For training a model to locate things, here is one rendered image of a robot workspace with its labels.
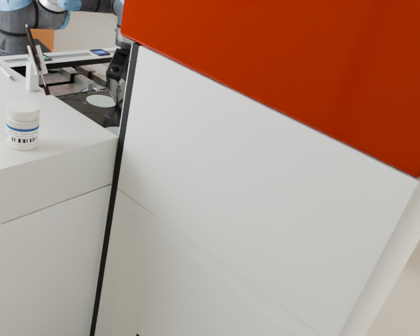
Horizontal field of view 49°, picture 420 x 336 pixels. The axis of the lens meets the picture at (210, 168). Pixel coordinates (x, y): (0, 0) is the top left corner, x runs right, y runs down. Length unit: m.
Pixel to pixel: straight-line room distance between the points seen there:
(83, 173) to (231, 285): 0.46
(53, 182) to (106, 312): 0.56
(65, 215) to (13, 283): 0.21
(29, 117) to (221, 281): 0.58
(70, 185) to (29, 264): 0.23
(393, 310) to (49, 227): 1.88
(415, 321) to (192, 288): 1.64
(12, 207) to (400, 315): 2.02
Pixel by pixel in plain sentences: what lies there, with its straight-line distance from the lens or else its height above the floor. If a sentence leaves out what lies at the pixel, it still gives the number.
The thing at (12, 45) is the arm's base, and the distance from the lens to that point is 2.06.
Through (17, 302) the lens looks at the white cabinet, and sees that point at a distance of 1.35.
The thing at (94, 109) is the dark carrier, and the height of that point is 0.90.
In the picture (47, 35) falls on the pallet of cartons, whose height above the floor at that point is 0.29.
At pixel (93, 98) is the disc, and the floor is 0.90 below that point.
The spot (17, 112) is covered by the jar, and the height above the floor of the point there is 1.06.
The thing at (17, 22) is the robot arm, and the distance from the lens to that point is 2.04.
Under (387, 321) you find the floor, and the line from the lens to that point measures 2.55.
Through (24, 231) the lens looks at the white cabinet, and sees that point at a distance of 1.20.
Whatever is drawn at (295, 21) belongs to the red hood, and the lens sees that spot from 0.88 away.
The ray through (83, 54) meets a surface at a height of 0.96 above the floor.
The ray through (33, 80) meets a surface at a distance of 1.44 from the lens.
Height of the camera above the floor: 1.52
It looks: 28 degrees down
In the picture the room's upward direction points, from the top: 15 degrees clockwise
